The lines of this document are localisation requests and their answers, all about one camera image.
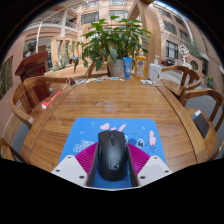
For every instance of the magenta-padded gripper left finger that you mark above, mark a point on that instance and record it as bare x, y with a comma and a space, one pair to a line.
68, 168

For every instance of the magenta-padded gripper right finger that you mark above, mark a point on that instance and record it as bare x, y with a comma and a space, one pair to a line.
153, 168

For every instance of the black computer mouse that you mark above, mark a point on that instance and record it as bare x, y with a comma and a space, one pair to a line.
112, 156

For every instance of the blue cartoon mouse pad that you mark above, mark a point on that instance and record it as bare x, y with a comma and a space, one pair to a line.
85, 133

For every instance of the wooden armchair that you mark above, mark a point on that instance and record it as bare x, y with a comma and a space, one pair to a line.
21, 113
213, 133
8, 151
176, 88

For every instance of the black notebook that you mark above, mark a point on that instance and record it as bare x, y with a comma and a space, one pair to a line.
201, 124

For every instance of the small white packet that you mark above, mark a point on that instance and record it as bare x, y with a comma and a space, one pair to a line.
146, 81

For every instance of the white pump bottle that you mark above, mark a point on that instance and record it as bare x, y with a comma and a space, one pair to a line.
154, 73

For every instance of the blue squeeze tube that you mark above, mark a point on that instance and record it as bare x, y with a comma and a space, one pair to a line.
127, 69

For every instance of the yellow liquid bottle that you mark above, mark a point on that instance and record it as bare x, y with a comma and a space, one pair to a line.
140, 66

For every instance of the yellow flowering plant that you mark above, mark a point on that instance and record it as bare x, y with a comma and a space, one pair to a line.
210, 81

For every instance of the white outdoor sculpture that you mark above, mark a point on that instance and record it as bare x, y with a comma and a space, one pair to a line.
184, 52

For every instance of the green potted plant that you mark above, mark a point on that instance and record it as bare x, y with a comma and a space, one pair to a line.
110, 40

